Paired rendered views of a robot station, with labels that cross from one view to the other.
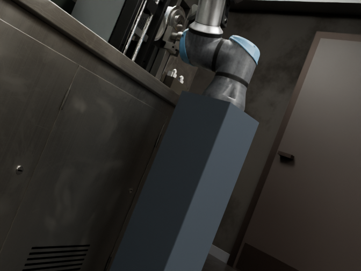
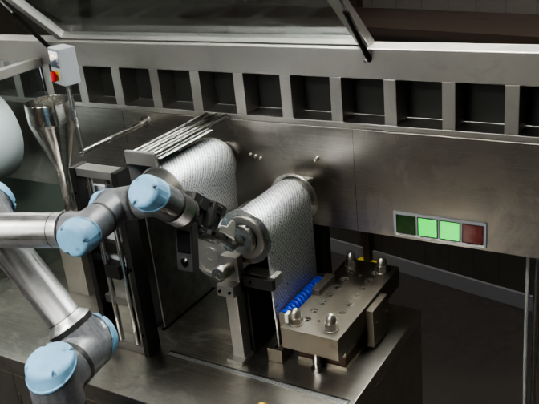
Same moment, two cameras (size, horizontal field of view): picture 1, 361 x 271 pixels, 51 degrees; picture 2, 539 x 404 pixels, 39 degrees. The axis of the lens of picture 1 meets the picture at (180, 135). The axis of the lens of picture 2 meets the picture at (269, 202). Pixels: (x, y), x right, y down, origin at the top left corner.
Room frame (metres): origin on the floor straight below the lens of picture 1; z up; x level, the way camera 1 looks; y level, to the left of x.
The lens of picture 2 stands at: (1.89, -1.51, 2.07)
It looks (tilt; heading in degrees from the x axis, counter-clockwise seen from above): 23 degrees down; 94
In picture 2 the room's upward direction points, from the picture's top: 6 degrees counter-clockwise
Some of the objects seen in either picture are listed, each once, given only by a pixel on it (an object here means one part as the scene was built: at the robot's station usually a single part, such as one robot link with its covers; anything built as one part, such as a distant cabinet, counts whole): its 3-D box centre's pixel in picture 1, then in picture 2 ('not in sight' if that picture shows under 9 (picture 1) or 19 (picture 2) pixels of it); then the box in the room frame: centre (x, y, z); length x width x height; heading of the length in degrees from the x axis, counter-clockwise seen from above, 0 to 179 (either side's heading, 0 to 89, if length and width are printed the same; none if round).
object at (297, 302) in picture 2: not in sight; (303, 296); (1.83, 0.28, 1.03); 0.21 x 0.04 x 0.03; 61
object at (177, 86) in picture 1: (147, 79); (343, 305); (1.94, 0.26, 1.00); 0.40 x 0.16 x 0.06; 61
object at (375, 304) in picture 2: not in sight; (378, 320); (2.02, 0.23, 0.97); 0.10 x 0.03 x 0.11; 61
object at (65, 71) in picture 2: not in sight; (61, 65); (1.23, 0.50, 1.66); 0.07 x 0.07 x 0.10; 40
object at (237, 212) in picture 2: (175, 22); (245, 236); (1.70, 0.21, 1.25); 0.15 x 0.01 x 0.15; 151
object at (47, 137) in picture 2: not in sight; (70, 208); (1.12, 0.65, 1.19); 0.14 x 0.14 x 0.57
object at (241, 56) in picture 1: (237, 59); (55, 377); (1.26, -0.08, 1.07); 0.13 x 0.12 x 0.14; 72
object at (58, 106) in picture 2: not in sight; (50, 111); (1.12, 0.65, 1.50); 0.14 x 0.14 x 0.06
